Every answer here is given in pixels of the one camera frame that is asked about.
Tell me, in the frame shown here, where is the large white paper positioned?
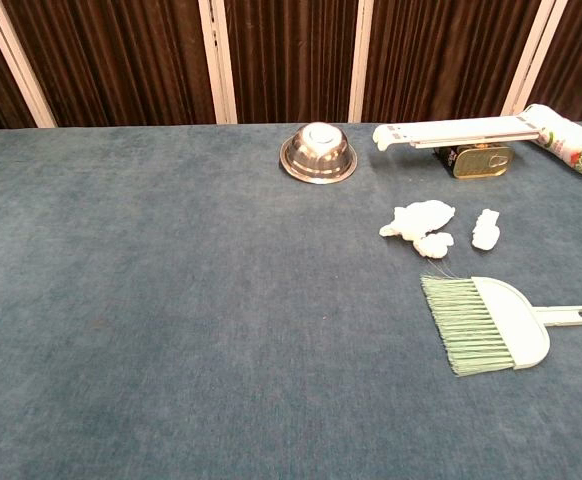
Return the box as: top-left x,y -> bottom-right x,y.
378,198 -> 457,239

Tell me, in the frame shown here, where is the small white paper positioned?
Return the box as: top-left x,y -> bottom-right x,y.
471,208 -> 502,251
413,232 -> 455,260

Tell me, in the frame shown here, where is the mint green hand brush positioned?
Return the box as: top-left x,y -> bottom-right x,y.
419,273 -> 582,377

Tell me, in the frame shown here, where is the upturned stainless steel bowl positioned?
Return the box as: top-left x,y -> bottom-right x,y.
279,122 -> 359,185

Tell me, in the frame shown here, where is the blue table cloth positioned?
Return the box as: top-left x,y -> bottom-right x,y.
0,119 -> 582,480

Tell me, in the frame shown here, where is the white folding plastic stand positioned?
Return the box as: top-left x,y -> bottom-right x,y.
372,115 -> 547,152

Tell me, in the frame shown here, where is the gold sardine tin can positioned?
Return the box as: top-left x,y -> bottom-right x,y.
431,143 -> 515,180

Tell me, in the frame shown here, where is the white bottle yellow cap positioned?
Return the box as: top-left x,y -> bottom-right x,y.
523,103 -> 582,184

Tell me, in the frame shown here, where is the white screen frame post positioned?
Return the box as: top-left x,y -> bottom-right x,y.
348,0 -> 376,124
501,0 -> 571,117
0,0 -> 58,129
198,0 -> 238,125

